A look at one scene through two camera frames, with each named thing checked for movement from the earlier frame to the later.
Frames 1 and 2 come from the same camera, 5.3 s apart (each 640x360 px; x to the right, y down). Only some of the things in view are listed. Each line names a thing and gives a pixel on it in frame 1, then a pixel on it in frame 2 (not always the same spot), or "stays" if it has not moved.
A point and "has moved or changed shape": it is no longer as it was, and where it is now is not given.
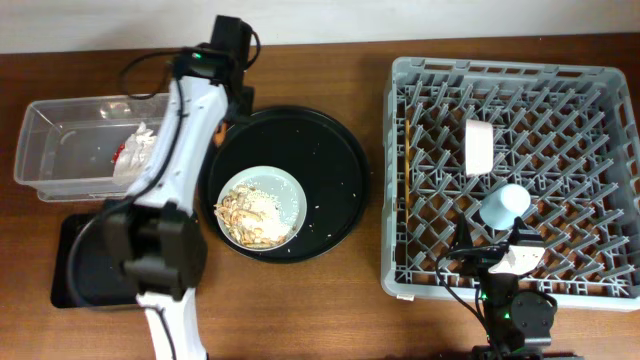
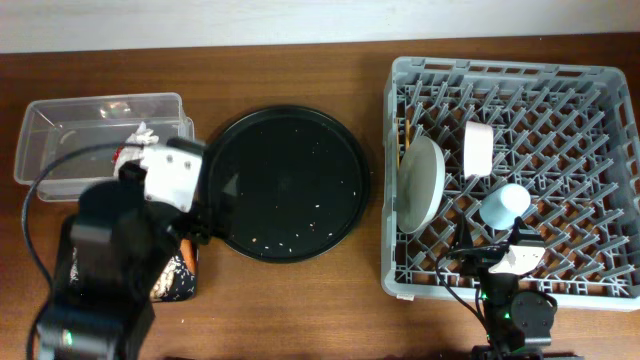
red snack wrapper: x=116 y=154 stays
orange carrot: x=219 y=137 has moved or changed shape
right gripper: x=480 y=260 stays
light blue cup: x=500 y=206 stays
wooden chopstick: x=407 y=161 -> x=398 y=139
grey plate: x=281 y=180 -> x=421 y=183
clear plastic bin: x=66 y=145 stays
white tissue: x=134 y=155 stays
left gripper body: x=243 y=106 -> x=175 y=214
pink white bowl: x=479 y=147 stays
